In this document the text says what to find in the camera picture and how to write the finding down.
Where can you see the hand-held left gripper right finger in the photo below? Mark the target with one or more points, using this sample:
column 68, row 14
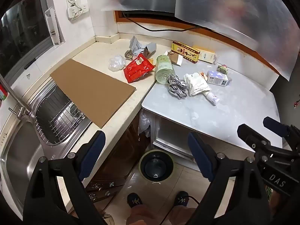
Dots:
column 199, row 152

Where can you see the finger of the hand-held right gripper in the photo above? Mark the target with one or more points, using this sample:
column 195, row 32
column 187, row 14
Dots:
column 277, row 126
column 248, row 134

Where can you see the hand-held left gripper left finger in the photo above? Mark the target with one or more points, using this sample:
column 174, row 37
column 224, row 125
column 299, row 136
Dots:
column 93, row 150

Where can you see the round dark bin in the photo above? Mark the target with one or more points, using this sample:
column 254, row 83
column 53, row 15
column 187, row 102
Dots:
column 155, row 166

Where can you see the green label glass bottle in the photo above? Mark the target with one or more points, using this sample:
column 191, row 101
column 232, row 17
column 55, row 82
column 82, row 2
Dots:
column 164, row 69

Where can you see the red snack packet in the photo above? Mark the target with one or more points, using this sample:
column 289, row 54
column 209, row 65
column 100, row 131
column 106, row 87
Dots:
column 137, row 70

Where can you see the brown wooden cabinet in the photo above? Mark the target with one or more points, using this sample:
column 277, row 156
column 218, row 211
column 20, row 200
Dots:
column 117, row 154

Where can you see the white cabinet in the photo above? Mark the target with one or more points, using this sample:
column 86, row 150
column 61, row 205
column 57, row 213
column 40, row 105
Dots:
column 171, row 136

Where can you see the person's right shoe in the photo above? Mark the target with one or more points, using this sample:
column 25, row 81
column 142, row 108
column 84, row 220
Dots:
column 181, row 199

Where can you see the person's shoe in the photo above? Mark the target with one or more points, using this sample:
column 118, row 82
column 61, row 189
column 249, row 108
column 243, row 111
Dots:
column 181, row 199
column 134, row 200

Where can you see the small white bottle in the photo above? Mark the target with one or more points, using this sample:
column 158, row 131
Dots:
column 211, row 97

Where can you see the translucent white plastic bag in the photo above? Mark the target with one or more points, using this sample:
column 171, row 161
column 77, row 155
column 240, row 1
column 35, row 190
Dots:
column 145, row 124

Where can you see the brown cardboard sheet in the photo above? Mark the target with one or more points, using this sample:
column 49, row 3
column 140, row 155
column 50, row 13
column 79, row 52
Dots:
column 93, row 91

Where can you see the white purple carton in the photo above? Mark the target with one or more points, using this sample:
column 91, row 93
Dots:
column 218, row 77

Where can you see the person's left shoe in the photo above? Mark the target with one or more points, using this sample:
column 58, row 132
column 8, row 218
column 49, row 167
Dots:
column 134, row 200

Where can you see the person's right leg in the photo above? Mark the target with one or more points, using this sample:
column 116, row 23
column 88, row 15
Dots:
column 180, row 215

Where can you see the person's leg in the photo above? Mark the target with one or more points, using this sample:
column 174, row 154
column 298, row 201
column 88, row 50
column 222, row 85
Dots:
column 140, row 215
column 180, row 215

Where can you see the white plastic packet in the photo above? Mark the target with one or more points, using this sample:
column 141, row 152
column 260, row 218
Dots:
column 195, row 85

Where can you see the crumpled silver foil wrapper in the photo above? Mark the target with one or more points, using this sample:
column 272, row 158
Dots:
column 177, row 86

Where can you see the small green wrapper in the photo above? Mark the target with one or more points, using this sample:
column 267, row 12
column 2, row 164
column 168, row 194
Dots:
column 222, row 69

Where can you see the stainless steel sink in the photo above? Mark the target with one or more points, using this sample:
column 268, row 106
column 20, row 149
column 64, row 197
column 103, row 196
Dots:
column 21, row 150

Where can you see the person's left leg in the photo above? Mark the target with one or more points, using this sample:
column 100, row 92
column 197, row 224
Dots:
column 140, row 215

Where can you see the pale yellow box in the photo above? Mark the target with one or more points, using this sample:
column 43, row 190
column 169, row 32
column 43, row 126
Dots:
column 207, row 55

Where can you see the crumpled clear plastic bag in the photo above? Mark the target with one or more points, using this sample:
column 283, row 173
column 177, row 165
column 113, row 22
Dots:
column 116, row 63

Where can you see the brown paper cup white lid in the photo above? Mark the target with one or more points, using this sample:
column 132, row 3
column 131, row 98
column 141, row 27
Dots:
column 177, row 59

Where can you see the steel faucet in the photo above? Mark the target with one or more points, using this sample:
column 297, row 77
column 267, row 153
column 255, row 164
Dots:
column 14, row 96

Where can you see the brown torn packet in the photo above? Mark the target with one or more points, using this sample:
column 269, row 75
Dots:
column 128, row 55

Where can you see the yellow red long box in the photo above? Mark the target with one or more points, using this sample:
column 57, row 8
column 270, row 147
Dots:
column 186, row 51

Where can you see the red bottle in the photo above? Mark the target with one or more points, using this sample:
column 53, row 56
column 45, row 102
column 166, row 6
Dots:
column 2, row 93

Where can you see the black pen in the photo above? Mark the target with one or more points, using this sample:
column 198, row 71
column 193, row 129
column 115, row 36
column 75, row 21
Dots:
column 30, row 63

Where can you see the grey foil bag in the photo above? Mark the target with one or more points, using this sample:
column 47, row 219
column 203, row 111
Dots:
column 136, row 44

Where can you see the white power strip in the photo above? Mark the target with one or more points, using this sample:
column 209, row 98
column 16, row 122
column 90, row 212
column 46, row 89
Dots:
column 76, row 11

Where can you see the dark window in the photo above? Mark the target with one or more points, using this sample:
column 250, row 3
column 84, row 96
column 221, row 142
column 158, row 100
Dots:
column 23, row 28

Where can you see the white plastic wall holder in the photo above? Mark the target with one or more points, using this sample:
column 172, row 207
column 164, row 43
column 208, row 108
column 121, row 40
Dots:
column 52, row 28

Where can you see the orange wooden window frame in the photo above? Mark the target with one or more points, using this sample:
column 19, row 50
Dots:
column 116, row 16

